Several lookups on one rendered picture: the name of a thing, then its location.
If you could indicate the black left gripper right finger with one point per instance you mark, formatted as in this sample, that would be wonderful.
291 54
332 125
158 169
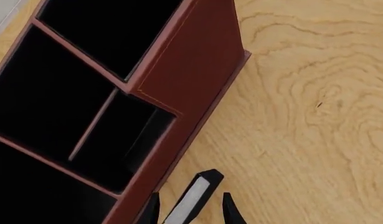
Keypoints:
233 212

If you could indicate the red-brown desk caddy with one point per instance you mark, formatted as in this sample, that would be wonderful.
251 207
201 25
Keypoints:
94 98

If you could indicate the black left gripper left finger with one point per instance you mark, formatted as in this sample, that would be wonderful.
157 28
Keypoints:
152 211

